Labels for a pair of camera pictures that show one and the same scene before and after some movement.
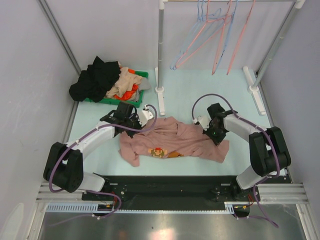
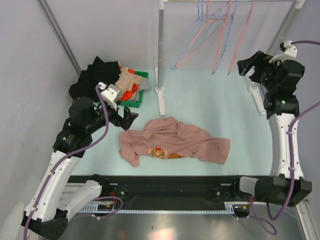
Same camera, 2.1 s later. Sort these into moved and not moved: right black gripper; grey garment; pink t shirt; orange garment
Moved: right black gripper
Not moved: grey garment; orange garment; pink t shirt
